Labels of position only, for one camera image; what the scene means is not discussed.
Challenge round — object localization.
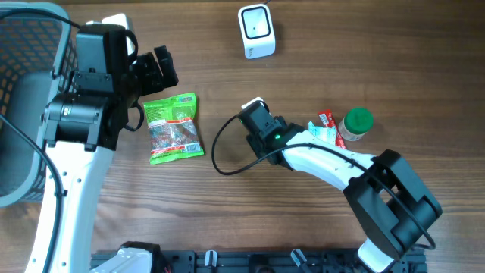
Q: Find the red snack stick wrapper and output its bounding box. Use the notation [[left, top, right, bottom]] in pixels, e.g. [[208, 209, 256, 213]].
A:
[[318, 109, 346, 149]]

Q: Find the white barcode scanner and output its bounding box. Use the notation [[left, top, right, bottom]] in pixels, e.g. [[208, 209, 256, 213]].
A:
[[238, 4, 276, 59]]

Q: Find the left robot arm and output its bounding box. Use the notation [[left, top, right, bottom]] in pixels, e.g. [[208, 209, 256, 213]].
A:
[[27, 24, 178, 272]]

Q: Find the green lid stock jar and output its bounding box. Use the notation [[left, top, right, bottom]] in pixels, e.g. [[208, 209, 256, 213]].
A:
[[338, 107, 374, 141]]

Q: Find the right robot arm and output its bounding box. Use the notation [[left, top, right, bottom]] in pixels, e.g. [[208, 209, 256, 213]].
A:
[[237, 98, 443, 272]]

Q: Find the grey plastic shopping basket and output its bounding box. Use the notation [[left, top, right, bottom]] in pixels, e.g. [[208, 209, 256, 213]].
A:
[[1, 1, 77, 207]]

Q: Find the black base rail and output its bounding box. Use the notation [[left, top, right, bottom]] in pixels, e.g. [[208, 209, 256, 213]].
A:
[[89, 248, 428, 273]]

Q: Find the mint green wipes pack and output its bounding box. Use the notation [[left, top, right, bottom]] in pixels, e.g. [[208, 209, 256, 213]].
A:
[[308, 121, 337, 146]]

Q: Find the green gummy candy bag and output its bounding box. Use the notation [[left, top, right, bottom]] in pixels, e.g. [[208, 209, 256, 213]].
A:
[[143, 93, 205, 165]]

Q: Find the left black camera cable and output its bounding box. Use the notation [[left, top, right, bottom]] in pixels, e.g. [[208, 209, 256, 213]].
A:
[[0, 8, 83, 273]]

